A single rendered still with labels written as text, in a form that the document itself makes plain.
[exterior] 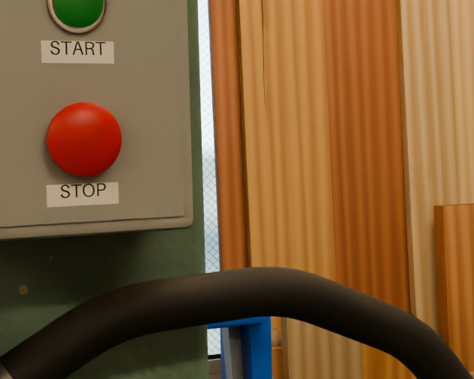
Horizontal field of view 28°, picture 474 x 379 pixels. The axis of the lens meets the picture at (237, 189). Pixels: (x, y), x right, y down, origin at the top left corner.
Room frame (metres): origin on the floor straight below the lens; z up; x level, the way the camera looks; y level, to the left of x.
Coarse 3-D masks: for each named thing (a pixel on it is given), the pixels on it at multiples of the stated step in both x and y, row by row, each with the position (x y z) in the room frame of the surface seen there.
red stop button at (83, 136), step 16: (64, 112) 0.38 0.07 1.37; (80, 112) 0.38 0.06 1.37; (96, 112) 0.38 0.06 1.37; (48, 128) 0.38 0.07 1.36; (64, 128) 0.37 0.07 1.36; (80, 128) 0.38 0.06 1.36; (96, 128) 0.38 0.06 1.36; (112, 128) 0.38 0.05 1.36; (48, 144) 0.37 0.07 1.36; (64, 144) 0.37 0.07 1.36; (80, 144) 0.38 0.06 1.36; (96, 144) 0.38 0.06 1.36; (112, 144) 0.38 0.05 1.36; (64, 160) 0.37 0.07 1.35; (80, 160) 0.38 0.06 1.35; (96, 160) 0.38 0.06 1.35; (112, 160) 0.38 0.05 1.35; (80, 176) 0.38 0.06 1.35
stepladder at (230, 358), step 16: (240, 320) 1.21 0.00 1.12; (256, 320) 1.22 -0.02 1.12; (224, 336) 1.28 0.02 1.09; (240, 336) 1.27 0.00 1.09; (256, 336) 1.24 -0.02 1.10; (224, 352) 1.28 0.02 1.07; (240, 352) 1.27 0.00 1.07; (256, 352) 1.24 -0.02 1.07; (224, 368) 1.33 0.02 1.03; (240, 368) 1.27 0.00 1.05; (256, 368) 1.24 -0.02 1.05
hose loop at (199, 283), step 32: (128, 288) 0.42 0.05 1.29; (160, 288) 0.42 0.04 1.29; (192, 288) 0.42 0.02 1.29; (224, 288) 0.43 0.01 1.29; (256, 288) 0.44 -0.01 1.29; (288, 288) 0.44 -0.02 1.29; (320, 288) 0.45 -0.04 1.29; (64, 320) 0.40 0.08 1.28; (96, 320) 0.40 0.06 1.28; (128, 320) 0.41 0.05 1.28; (160, 320) 0.41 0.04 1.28; (192, 320) 0.42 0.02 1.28; (224, 320) 0.43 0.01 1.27; (320, 320) 0.45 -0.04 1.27; (352, 320) 0.46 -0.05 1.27; (384, 320) 0.47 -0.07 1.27; (416, 320) 0.48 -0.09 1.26; (32, 352) 0.39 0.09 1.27; (64, 352) 0.39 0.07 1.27; (96, 352) 0.40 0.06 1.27; (384, 352) 0.48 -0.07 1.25; (416, 352) 0.48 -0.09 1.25; (448, 352) 0.49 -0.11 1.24
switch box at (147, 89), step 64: (0, 0) 0.37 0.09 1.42; (128, 0) 0.39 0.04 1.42; (0, 64) 0.37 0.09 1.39; (64, 64) 0.38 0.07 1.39; (128, 64) 0.39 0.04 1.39; (0, 128) 0.37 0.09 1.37; (128, 128) 0.39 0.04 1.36; (0, 192) 0.37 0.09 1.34; (128, 192) 0.39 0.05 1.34; (192, 192) 0.41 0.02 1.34
